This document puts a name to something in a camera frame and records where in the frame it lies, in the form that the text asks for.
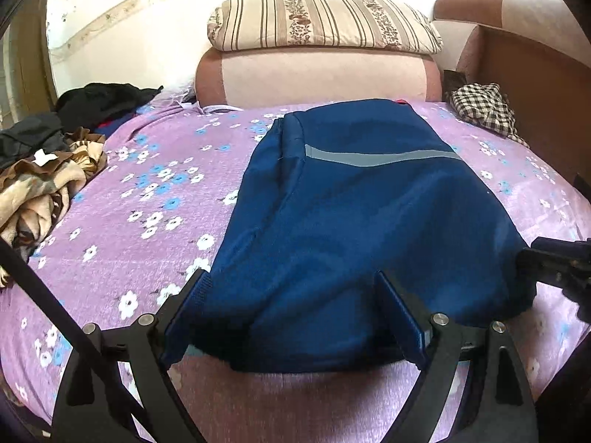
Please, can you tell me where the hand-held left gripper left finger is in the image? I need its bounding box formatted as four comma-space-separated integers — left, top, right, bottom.
65, 268, 218, 443

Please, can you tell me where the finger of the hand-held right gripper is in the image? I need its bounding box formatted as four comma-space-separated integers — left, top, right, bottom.
516, 236, 591, 291

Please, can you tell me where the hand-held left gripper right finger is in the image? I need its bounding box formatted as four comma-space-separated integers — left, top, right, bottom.
375, 270, 539, 443

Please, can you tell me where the blue jacket with red collar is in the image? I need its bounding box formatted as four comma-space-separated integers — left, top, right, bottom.
159, 98, 539, 374

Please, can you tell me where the purple floral bed blanket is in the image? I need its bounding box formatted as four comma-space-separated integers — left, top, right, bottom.
0, 99, 591, 443

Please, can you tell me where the wooden sofa side panel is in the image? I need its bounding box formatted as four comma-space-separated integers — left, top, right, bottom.
455, 25, 591, 181

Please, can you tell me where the black white checkered cloth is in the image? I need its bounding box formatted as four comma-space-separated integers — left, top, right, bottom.
445, 82, 532, 148

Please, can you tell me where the brown cream patterned cloth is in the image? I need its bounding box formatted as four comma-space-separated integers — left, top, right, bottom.
0, 127, 109, 287

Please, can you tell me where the dark blue cloth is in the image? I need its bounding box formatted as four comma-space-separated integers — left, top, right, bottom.
92, 117, 137, 138

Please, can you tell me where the white lace cloth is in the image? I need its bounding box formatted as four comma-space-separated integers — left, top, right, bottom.
178, 92, 243, 115

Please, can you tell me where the black clothing pile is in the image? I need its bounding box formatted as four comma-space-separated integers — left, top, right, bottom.
55, 82, 164, 132

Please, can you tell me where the dark grey cloth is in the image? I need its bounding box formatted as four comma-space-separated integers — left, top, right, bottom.
0, 113, 70, 169

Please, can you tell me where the pink sofa armrest cushion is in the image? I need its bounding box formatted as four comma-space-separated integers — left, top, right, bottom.
433, 0, 522, 72
194, 46, 444, 109

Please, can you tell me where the wooden cabinet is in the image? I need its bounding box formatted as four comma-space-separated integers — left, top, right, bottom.
0, 23, 56, 125

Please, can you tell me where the striped floral pillow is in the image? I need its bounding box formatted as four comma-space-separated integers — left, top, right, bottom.
206, 0, 444, 54

